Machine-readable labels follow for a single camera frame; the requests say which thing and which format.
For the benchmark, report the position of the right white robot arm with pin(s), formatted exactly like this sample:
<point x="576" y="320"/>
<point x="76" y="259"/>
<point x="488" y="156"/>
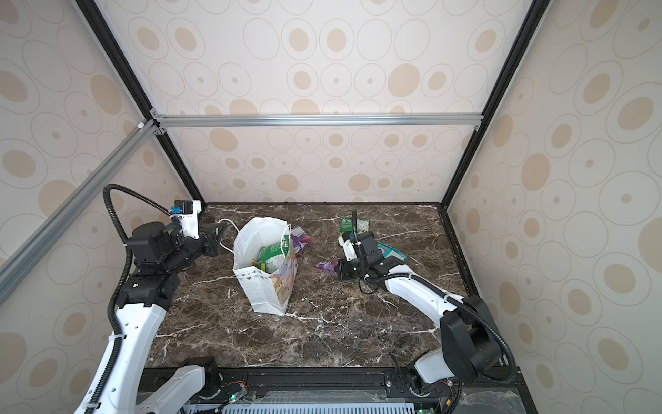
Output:
<point x="470" y="342"/>

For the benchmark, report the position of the large purple snack bag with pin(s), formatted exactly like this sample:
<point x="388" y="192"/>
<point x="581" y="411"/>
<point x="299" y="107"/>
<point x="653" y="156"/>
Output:
<point x="330" y="267"/>

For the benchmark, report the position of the small purple snack bag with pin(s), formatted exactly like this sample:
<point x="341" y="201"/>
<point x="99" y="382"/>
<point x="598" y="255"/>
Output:
<point x="300" y="240"/>

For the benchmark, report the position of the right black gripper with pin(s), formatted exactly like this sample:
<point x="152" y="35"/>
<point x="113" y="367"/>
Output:
<point x="342" y="271"/>

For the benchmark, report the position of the diagonal aluminium left bar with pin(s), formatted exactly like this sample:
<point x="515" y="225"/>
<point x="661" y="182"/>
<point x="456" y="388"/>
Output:
<point x="40" y="242"/>

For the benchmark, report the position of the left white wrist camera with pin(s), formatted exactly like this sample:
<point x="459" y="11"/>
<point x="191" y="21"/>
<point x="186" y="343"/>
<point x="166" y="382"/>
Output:
<point x="186" y="212"/>

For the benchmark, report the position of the black left frame post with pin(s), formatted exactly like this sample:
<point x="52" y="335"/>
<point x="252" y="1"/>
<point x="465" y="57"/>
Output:
<point x="118" y="59"/>

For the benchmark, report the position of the black frame post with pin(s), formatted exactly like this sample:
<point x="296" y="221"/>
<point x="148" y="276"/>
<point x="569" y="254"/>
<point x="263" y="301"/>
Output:
<point x="118" y="59"/>
<point x="513" y="60"/>

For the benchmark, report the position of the white paper gift bag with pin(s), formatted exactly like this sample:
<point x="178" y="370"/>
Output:
<point x="266" y="293"/>

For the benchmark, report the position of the black right frame post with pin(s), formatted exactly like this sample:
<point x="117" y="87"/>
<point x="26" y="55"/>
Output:
<point x="513" y="60"/>

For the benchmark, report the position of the teal snack bag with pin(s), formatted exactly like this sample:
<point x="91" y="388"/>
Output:
<point x="389" y="251"/>

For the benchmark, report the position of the green snack bag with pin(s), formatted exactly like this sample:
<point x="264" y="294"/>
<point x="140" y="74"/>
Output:
<point x="346" y="225"/>
<point x="272" y="257"/>

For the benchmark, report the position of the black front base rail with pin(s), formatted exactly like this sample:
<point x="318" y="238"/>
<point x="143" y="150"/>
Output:
<point x="345" y="390"/>

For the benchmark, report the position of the horizontal aluminium back bar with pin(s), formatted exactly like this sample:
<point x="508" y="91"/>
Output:
<point x="324" y="120"/>

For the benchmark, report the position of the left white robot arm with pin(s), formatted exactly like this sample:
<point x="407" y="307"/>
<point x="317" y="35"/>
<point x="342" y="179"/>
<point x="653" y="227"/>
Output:
<point x="158" y="253"/>

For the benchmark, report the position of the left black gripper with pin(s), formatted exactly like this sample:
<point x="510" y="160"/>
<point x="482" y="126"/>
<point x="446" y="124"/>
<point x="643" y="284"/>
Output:
<point x="211" y="238"/>

